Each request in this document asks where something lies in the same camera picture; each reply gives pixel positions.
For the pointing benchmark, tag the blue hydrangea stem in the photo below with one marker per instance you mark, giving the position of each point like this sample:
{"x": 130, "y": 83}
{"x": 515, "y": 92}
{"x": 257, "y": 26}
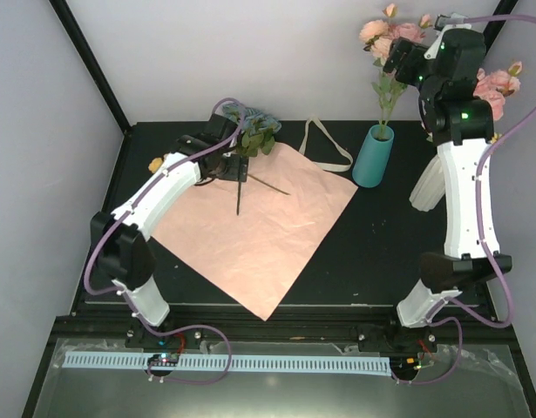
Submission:
{"x": 257, "y": 136}

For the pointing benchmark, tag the cream ribbon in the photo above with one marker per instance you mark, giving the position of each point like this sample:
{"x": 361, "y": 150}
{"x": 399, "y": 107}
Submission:
{"x": 325, "y": 142}

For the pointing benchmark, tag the black frame post left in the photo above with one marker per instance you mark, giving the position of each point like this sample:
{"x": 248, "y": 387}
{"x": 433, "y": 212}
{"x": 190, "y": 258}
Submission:
{"x": 84, "y": 50}

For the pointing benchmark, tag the right circuit board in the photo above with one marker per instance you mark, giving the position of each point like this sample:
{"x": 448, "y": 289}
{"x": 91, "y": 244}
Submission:
{"x": 415, "y": 363}

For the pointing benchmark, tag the light blue cable duct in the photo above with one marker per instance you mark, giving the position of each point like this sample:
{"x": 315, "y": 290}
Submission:
{"x": 235, "y": 363}

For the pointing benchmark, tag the yellow rose stem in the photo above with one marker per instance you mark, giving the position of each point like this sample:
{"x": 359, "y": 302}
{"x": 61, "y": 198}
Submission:
{"x": 156, "y": 163}

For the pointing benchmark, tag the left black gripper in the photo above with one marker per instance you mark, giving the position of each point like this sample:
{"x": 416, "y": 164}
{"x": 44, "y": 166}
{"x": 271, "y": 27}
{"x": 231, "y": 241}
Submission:
{"x": 239, "y": 171}

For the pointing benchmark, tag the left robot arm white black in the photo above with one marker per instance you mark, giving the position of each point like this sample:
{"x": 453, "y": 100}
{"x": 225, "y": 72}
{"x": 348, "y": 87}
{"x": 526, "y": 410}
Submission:
{"x": 122, "y": 260}

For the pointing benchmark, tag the teal vase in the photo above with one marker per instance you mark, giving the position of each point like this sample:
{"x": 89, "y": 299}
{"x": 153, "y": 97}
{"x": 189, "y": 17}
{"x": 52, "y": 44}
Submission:
{"x": 373, "y": 157}

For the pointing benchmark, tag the circuit board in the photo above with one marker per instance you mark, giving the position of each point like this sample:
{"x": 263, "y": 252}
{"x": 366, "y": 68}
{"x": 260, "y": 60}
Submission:
{"x": 415, "y": 363}
{"x": 165, "y": 360}

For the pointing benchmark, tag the pink white flower bouquet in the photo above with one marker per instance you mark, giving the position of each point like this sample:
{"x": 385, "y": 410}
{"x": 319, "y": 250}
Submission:
{"x": 496, "y": 86}

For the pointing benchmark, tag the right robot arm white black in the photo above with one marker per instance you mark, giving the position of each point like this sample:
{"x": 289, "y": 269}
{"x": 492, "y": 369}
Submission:
{"x": 461, "y": 125}

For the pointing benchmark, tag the white ribbed vase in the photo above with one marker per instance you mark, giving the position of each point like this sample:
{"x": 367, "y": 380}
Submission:
{"x": 430, "y": 187}

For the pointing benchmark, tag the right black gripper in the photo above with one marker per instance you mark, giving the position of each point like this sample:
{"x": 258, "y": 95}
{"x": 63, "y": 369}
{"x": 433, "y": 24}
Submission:
{"x": 415, "y": 50}

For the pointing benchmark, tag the pink wrapping paper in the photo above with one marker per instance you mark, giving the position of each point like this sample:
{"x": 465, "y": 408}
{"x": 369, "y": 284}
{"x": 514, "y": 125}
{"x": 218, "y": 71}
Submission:
{"x": 252, "y": 242}

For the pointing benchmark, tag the pink rose stem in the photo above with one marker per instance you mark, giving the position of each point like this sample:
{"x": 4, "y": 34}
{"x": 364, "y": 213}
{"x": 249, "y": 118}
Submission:
{"x": 378, "y": 37}
{"x": 413, "y": 32}

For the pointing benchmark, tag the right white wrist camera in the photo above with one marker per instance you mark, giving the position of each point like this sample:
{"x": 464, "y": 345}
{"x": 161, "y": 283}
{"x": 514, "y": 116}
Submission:
{"x": 441, "y": 26}

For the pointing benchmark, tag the left circuit board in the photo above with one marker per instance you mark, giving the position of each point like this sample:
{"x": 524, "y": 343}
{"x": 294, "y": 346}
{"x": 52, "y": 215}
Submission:
{"x": 165, "y": 360}

